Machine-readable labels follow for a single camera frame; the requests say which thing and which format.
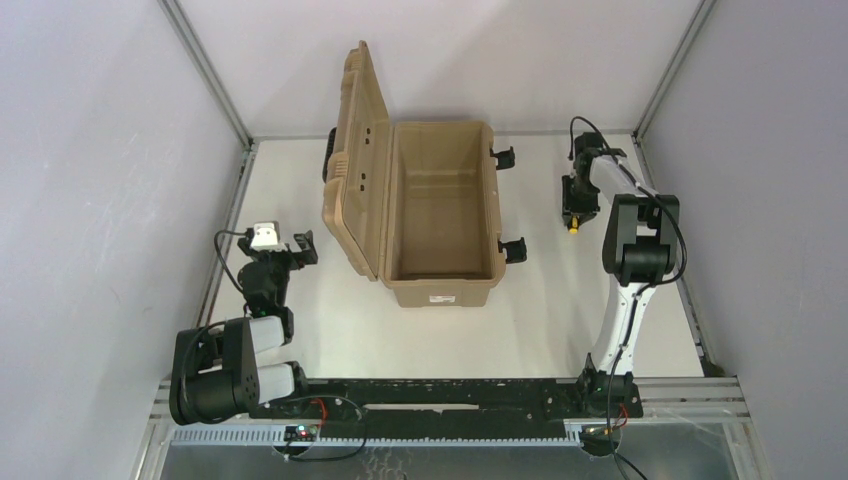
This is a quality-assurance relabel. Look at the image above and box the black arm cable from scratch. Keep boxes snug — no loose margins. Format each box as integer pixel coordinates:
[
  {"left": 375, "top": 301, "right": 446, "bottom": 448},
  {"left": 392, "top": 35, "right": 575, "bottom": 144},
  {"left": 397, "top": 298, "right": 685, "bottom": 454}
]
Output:
[
  {"left": 568, "top": 115, "right": 690, "bottom": 480},
  {"left": 213, "top": 229, "right": 256, "bottom": 313}
]

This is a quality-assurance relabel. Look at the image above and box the black toolbox latch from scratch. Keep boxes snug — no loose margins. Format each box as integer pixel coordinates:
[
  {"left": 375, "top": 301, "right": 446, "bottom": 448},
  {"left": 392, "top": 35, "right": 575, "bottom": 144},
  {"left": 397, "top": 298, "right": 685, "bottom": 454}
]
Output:
[
  {"left": 489, "top": 146, "right": 516, "bottom": 171},
  {"left": 498, "top": 237, "right": 528, "bottom": 265}
]

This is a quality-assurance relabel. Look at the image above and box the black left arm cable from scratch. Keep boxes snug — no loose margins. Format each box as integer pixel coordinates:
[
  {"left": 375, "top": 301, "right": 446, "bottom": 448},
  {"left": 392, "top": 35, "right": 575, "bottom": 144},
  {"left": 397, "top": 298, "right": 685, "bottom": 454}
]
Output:
[{"left": 213, "top": 229, "right": 256, "bottom": 313}]

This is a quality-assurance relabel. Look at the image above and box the black toolbox latch rear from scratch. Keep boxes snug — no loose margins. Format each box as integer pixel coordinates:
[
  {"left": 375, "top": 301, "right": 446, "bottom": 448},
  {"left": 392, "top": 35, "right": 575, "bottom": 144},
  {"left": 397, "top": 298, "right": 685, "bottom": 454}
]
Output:
[{"left": 489, "top": 146, "right": 516, "bottom": 171}]

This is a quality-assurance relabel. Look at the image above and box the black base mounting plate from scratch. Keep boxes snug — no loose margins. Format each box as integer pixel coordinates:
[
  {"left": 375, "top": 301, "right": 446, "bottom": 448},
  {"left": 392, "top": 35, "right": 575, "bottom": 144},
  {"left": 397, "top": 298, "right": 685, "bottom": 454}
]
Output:
[{"left": 250, "top": 378, "right": 644, "bottom": 442}]

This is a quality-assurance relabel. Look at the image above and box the aluminium frame rail right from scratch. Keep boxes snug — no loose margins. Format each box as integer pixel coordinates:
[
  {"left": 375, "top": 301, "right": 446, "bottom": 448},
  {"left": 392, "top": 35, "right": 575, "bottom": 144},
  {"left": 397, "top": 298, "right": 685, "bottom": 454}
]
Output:
[{"left": 632, "top": 0, "right": 718, "bottom": 146}]

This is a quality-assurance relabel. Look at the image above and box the aluminium frame rail left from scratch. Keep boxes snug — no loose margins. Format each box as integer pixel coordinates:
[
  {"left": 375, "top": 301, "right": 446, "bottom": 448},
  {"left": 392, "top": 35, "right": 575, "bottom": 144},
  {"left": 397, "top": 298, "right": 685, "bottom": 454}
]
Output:
[{"left": 158, "top": 0, "right": 260, "bottom": 326}]

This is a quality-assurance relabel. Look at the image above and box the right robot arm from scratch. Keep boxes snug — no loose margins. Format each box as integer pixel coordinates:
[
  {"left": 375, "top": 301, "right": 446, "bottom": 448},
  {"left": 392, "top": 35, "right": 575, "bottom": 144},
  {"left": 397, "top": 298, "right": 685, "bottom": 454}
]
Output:
[{"left": 562, "top": 147, "right": 684, "bottom": 400}]

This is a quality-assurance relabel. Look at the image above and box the aluminium frame rail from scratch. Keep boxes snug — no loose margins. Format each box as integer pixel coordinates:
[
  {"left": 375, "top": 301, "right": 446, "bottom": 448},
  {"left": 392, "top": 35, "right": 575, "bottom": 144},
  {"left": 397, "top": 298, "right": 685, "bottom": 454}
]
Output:
[
  {"left": 632, "top": 0, "right": 718, "bottom": 146},
  {"left": 158, "top": 0, "right": 260, "bottom": 326}
]

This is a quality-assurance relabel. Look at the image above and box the black toolbox carry handle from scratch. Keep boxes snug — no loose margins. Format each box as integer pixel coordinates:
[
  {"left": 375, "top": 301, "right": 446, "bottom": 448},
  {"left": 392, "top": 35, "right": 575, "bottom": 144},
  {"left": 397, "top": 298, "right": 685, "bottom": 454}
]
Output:
[{"left": 322, "top": 127, "right": 337, "bottom": 183}]

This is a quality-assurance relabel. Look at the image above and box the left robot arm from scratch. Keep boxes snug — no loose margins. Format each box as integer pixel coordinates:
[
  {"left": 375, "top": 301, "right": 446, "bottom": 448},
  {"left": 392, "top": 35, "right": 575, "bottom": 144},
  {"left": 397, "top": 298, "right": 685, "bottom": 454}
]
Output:
[{"left": 169, "top": 227, "right": 318, "bottom": 425}]

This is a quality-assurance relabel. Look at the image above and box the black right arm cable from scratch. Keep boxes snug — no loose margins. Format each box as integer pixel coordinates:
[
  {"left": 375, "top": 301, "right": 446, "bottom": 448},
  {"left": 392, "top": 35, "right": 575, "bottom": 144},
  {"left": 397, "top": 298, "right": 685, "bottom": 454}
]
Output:
[{"left": 568, "top": 115, "right": 690, "bottom": 480}]

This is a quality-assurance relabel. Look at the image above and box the black toolbox latch front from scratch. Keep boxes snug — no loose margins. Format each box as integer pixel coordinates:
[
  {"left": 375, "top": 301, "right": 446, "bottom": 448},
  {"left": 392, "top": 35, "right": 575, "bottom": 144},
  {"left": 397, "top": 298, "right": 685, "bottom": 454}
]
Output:
[{"left": 498, "top": 237, "right": 528, "bottom": 265}]

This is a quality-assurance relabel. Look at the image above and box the small circuit board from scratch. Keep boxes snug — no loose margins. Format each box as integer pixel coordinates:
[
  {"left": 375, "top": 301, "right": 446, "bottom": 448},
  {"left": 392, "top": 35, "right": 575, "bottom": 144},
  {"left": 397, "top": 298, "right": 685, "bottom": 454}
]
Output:
[{"left": 284, "top": 425, "right": 320, "bottom": 443}]

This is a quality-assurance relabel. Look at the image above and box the black yellow screwdriver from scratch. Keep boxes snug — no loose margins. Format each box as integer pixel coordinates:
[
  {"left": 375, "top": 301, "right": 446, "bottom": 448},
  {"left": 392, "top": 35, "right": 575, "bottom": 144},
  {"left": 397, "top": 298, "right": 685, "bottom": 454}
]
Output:
[{"left": 568, "top": 215, "right": 580, "bottom": 234}]

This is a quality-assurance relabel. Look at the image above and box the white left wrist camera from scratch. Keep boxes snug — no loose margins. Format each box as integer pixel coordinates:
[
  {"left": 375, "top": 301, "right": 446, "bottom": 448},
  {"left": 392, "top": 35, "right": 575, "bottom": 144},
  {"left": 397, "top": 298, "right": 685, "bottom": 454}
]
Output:
[{"left": 249, "top": 221, "right": 283, "bottom": 251}]

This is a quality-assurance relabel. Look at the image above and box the tan plastic toolbox bin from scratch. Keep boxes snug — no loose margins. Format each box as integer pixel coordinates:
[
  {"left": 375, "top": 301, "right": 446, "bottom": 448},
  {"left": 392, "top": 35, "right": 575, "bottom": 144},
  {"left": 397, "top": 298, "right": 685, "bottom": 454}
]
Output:
[{"left": 322, "top": 42, "right": 507, "bottom": 308}]

